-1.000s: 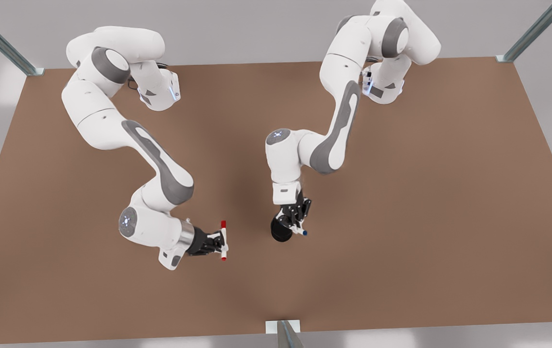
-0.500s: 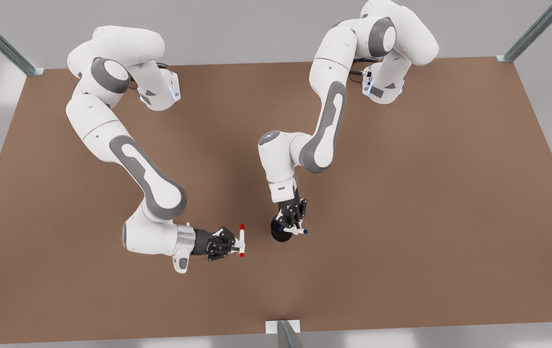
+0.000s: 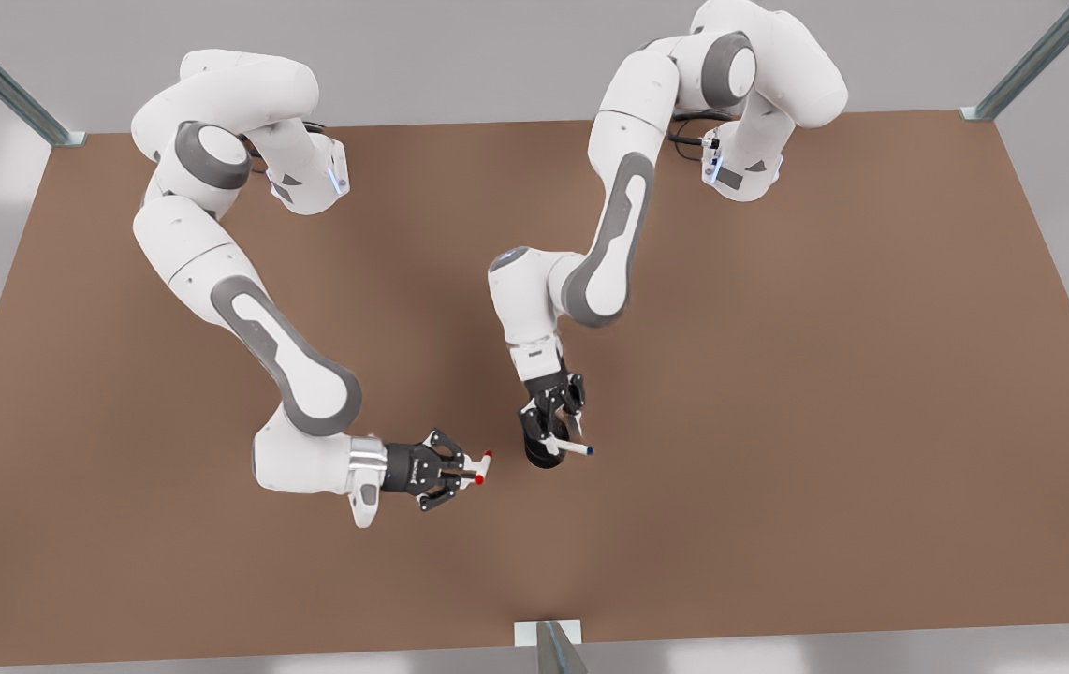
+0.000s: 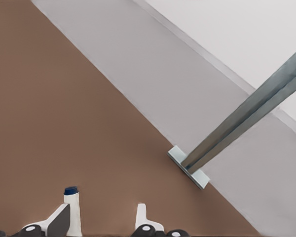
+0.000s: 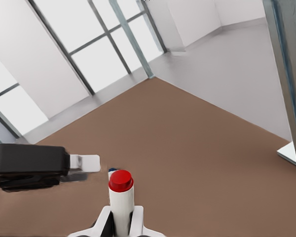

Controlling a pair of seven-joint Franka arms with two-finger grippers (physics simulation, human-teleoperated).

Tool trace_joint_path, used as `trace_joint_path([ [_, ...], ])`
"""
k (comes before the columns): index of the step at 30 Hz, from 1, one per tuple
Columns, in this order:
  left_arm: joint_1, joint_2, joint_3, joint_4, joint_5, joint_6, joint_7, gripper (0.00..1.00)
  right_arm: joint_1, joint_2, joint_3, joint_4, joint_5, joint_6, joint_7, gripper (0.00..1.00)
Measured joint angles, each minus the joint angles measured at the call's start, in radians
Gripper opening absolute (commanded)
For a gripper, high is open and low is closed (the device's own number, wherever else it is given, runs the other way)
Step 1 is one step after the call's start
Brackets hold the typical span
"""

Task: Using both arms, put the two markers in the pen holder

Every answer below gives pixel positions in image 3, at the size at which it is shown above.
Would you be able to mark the white pen with blue tip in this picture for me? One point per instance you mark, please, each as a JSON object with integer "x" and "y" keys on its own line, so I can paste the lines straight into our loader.
{"x": 572, "y": 448}

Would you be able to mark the white pen with red cap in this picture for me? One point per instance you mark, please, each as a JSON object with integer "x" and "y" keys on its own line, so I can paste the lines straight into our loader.
{"x": 481, "y": 461}

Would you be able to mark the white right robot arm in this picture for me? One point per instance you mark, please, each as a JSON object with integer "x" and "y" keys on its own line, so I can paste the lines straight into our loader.
{"x": 216, "y": 262}

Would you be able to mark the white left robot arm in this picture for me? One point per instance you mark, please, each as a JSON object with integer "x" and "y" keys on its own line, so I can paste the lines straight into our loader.
{"x": 623, "y": 215}

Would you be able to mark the silver frame post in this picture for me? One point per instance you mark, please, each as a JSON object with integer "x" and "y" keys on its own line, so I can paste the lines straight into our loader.
{"x": 1031, "y": 64}
{"x": 555, "y": 648}
{"x": 1, "y": 82}

